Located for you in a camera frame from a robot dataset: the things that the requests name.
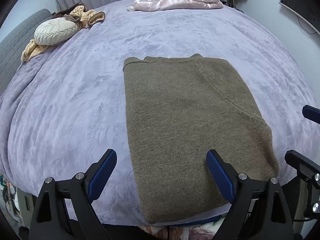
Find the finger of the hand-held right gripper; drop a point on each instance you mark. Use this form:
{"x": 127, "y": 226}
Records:
{"x": 312, "y": 115}
{"x": 300, "y": 163}

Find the floral patterned cloth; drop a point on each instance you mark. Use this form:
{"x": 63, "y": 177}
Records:
{"x": 155, "y": 232}

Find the pink satin quilted jacket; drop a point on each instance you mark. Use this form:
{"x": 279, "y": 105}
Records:
{"x": 175, "y": 1}

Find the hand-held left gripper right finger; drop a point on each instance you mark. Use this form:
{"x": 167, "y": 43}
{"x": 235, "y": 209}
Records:
{"x": 221, "y": 177}

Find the olive knit sweater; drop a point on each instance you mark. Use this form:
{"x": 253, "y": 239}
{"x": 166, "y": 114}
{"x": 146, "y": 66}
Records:
{"x": 187, "y": 117}

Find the beige brown fleece garment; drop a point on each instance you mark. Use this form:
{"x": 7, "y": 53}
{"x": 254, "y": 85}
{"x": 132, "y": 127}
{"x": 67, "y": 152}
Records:
{"x": 92, "y": 17}

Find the grey upholstered headboard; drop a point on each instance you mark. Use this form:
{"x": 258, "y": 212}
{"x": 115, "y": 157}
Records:
{"x": 17, "y": 47}

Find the wooden stand legs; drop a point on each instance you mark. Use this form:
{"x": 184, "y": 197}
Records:
{"x": 233, "y": 1}

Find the round white pleated cushion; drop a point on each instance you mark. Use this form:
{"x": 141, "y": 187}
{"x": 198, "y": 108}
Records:
{"x": 55, "y": 32}

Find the wall-mounted television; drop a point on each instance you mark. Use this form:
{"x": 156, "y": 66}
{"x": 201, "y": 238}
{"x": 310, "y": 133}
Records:
{"x": 300, "y": 2}

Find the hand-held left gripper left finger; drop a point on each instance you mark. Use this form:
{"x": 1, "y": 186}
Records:
{"x": 102, "y": 175}

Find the lilac plush blanket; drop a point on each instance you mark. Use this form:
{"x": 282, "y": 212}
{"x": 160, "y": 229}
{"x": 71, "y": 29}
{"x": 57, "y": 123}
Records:
{"x": 75, "y": 105}

